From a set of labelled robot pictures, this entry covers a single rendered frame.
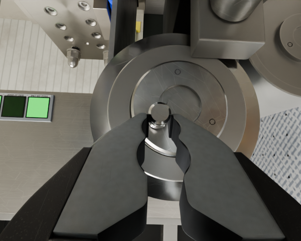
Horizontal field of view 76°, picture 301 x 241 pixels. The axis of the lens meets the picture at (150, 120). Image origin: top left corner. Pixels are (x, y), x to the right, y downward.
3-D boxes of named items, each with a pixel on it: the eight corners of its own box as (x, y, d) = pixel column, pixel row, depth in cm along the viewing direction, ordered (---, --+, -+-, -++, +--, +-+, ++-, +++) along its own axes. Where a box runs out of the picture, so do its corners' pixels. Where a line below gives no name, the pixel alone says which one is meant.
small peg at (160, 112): (145, 119, 12) (153, 98, 12) (145, 125, 14) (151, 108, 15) (166, 127, 12) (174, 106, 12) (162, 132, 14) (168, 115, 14)
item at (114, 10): (124, -100, 21) (112, 61, 18) (135, 32, 44) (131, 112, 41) (119, -100, 21) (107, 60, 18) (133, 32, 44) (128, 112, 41)
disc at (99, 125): (257, 37, 18) (264, 205, 16) (254, 40, 18) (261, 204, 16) (98, 27, 18) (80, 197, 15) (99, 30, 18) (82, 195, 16)
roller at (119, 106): (245, 48, 17) (249, 185, 15) (185, 110, 42) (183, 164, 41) (112, 39, 17) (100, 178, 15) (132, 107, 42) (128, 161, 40)
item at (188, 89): (248, 120, 15) (166, 176, 14) (236, 124, 17) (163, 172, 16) (192, 42, 16) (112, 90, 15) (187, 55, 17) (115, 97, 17)
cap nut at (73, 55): (78, 48, 50) (77, 65, 49) (83, 55, 53) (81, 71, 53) (64, 48, 50) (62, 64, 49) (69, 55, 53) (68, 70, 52)
